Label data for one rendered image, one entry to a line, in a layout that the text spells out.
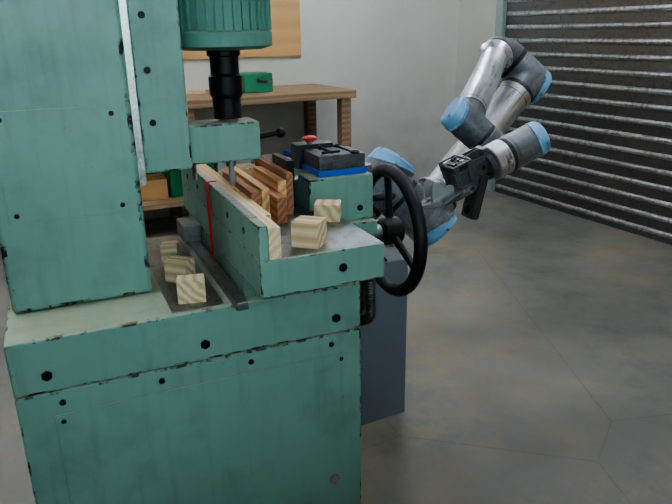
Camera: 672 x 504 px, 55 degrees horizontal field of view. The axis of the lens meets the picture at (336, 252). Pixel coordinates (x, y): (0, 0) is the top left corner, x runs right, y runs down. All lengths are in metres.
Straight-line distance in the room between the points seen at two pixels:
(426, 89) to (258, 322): 4.45
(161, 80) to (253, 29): 0.18
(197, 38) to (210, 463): 0.73
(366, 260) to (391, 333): 1.05
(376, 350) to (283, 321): 0.98
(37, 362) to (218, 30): 0.59
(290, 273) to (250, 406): 0.29
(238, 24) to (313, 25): 3.77
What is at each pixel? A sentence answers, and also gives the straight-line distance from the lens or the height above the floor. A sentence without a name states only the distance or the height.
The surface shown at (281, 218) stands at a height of 0.91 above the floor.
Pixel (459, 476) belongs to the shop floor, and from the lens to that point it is 2.00.
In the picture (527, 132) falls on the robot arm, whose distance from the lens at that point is 1.68.
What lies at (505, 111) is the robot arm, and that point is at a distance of 2.19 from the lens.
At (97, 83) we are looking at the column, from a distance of 1.07.
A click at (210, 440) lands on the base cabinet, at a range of 1.18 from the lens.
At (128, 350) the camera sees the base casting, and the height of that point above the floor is 0.75.
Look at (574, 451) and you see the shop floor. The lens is 2.17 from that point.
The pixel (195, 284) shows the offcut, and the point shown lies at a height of 0.83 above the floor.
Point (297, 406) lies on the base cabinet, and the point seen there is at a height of 0.58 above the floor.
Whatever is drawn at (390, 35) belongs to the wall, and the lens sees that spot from 5.21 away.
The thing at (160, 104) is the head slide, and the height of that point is 1.11.
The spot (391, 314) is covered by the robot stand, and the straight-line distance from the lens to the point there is 2.04.
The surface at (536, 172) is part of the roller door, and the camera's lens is 4.86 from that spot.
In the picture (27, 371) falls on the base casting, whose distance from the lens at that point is 1.07.
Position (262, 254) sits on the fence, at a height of 0.91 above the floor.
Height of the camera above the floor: 1.23
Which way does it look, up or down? 19 degrees down
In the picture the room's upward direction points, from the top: 1 degrees counter-clockwise
